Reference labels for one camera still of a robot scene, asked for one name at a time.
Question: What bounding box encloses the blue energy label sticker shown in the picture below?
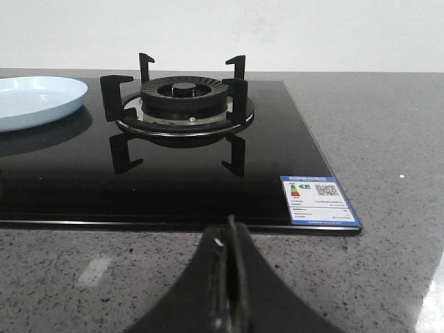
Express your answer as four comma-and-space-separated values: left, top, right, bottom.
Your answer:
280, 176, 361, 228

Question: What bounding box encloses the right black pan support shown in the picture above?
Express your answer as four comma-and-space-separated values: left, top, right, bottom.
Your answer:
100, 53, 255, 138

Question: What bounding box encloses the light blue plate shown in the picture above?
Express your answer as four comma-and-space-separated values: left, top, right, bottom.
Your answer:
1, 76, 88, 132

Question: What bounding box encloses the black glass gas cooktop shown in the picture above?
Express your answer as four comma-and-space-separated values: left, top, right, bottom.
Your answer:
1, 78, 361, 234

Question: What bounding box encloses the right black gas burner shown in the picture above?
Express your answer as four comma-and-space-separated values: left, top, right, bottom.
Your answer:
140, 76, 228, 120

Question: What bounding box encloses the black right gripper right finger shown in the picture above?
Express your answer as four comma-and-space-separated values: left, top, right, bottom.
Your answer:
227, 216, 340, 332

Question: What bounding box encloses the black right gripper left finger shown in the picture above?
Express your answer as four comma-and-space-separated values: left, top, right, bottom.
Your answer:
127, 227, 229, 332

